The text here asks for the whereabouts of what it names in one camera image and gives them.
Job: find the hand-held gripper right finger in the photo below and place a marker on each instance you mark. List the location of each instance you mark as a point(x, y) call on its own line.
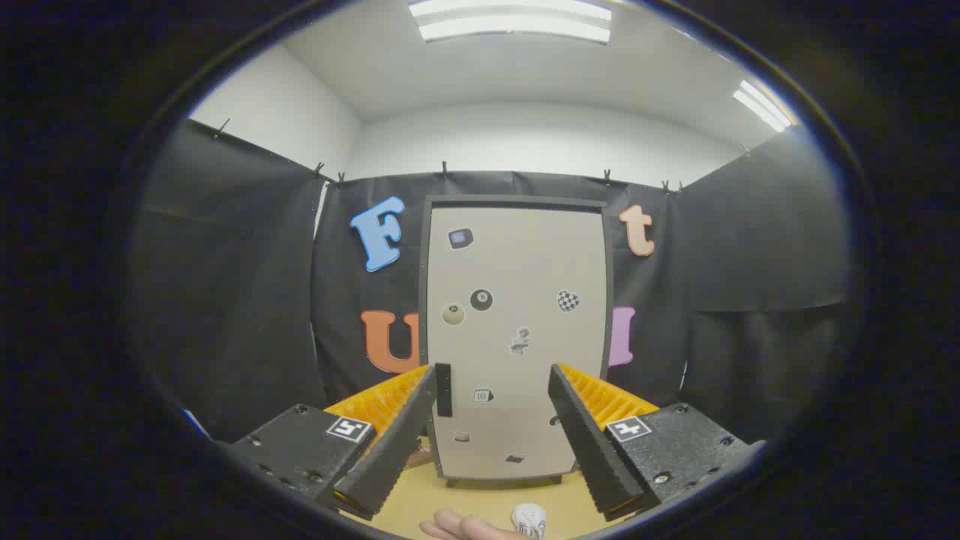
point(592, 442)

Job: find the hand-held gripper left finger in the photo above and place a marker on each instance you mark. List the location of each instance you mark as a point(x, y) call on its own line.
point(390, 442)

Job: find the long ceiling light panel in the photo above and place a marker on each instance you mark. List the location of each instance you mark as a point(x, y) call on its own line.
point(514, 22)

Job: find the row of black cloth clips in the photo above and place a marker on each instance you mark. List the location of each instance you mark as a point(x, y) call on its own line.
point(444, 168)

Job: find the grey shoe cabinet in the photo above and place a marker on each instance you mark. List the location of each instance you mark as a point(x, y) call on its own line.
point(517, 201)

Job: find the white canvas shoe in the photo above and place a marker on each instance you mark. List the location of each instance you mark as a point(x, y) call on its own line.
point(529, 519)

